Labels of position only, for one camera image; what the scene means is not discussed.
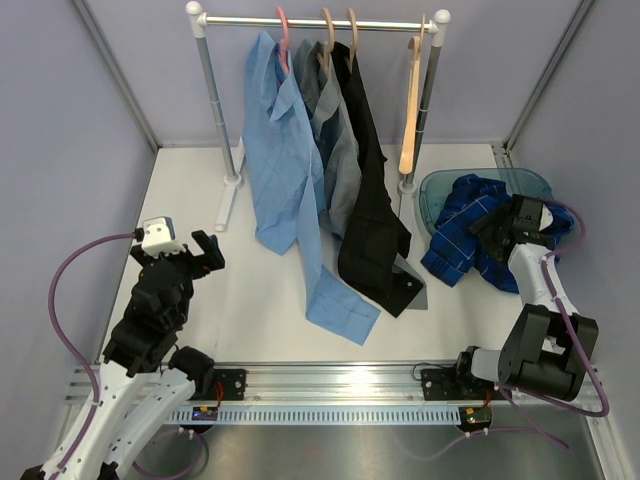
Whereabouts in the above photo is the grey shirt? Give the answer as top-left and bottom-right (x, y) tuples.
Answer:
(293, 40), (428, 313)

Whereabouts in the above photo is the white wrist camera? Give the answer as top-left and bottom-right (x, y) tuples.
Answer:
(538, 204), (554, 235)
(136, 216), (186, 258)

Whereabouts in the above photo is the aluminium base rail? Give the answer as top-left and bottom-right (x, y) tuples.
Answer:
(64, 360), (607, 404)

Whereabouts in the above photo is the black shirt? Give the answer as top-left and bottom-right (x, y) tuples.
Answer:
(331, 43), (423, 318)

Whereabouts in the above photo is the blue plaid shirt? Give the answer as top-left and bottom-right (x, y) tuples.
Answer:
(421, 174), (575, 303)

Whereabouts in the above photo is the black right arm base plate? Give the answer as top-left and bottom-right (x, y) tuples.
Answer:
(419, 367), (505, 401)

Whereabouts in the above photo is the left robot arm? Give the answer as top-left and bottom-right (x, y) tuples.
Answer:
(22, 218), (225, 479)

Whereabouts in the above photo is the pink plastic hanger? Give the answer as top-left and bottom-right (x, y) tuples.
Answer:
(276, 6), (290, 76)

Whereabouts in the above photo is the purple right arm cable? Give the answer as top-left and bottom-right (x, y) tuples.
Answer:
(399, 199), (611, 461)

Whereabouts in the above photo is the teal transparent plastic tray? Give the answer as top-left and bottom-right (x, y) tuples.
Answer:
(418, 168), (553, 234)

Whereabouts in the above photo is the beige hanger with grey shirt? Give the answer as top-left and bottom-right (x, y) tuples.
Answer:
(316, 7), (335, 77)

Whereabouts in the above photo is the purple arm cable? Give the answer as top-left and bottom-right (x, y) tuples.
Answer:
(47, 230), (206, 480)
(399, 199), (611, 461)

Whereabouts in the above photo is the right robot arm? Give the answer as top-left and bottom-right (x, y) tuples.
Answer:
(452, 195), (599, 401)

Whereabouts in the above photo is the beige hanger of plaid shirt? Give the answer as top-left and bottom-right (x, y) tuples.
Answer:
(399, 16), (426, 175)

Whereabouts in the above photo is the light blue slotted cable duct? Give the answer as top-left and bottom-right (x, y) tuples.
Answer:
(165, 405), (461, 426)

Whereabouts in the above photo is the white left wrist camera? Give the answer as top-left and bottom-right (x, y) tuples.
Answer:
(136, 216), (186, 258)

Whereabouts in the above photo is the white and chrome clothes rack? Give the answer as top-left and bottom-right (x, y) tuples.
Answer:
(185, 1), (451, 232)

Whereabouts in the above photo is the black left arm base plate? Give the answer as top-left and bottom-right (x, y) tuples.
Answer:
(191, 368), (247, 401)

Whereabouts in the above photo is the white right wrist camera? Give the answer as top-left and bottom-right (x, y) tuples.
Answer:
(538, 204), (554, 235)

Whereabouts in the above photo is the beige hanger with black shirt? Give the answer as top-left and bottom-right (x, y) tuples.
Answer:
(346, 7), (359, 72)

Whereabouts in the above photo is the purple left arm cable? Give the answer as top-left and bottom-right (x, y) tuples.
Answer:
(47, 230), (206, 480)

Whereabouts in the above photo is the light blue shirt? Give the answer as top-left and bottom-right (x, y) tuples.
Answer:
(242, 31), (380, 345)

